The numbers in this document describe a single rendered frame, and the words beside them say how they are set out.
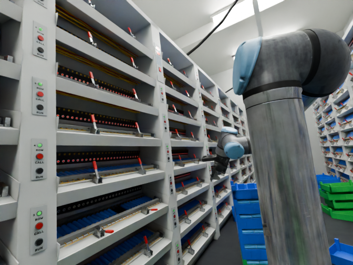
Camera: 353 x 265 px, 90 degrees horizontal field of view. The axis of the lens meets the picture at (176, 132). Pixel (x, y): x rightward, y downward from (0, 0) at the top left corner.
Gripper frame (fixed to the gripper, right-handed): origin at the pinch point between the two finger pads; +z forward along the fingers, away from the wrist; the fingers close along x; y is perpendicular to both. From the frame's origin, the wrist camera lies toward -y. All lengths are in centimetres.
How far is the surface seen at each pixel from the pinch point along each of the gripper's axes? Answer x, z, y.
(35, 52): -55, -64, -65
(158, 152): -9.7, -12.4, -35.6
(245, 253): -23.9, 23.2, 29.4
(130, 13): 17, -88, -78
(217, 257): -8, 60, 21
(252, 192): -8.1, -6.1, 24.1
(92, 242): -67, -6, -34
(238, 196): -10.4, -1.4, 17.6
